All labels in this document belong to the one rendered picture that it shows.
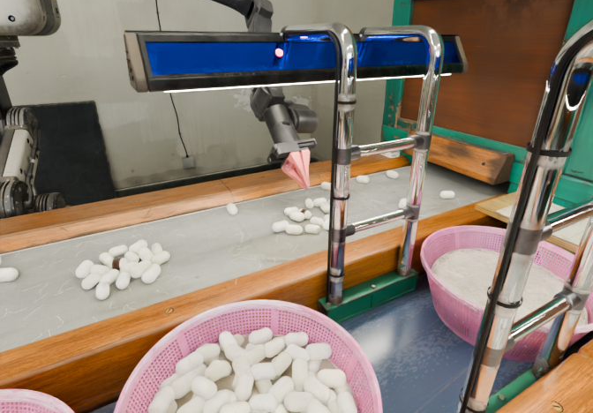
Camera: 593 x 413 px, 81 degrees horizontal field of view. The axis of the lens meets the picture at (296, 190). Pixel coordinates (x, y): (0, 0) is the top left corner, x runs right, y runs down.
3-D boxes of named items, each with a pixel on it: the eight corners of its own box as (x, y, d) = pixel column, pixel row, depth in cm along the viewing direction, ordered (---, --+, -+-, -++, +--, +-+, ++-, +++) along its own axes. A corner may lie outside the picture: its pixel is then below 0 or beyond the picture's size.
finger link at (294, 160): (333, 176, 73) (315, 139, 76) (303, 182, 70) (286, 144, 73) (320, 191, 78) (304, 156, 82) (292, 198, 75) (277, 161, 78)
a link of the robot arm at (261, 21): (244, 27, 109) (257, -5, 102) (261, 34, 112) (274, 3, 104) (247, 118, 83) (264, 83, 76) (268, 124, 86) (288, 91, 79)
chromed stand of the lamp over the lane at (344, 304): (274, 267, 71) (267, 26, 53) (353, 242, 80) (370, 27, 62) (326, 330, 56) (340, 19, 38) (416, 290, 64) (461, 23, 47)
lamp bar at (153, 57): (130, 86, 49) (119, 31, 46) (436, 71, 77) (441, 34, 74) (136, 93, 43) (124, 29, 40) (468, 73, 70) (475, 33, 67)
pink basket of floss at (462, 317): (410, 352, 52) (419, 301, 48) (415, 255, 75) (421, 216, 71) (631, 409, 44) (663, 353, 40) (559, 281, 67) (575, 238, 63)
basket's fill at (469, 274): (399, 291, 63) (402, 265, 61) (478, 257, 73) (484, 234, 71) (523, 392, 45) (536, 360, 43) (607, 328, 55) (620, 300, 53)
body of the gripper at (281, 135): (319, 145, 76) (306, 117, 78) (276, 151, 71) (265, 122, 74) (308, 161, 81) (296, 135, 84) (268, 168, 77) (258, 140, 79)
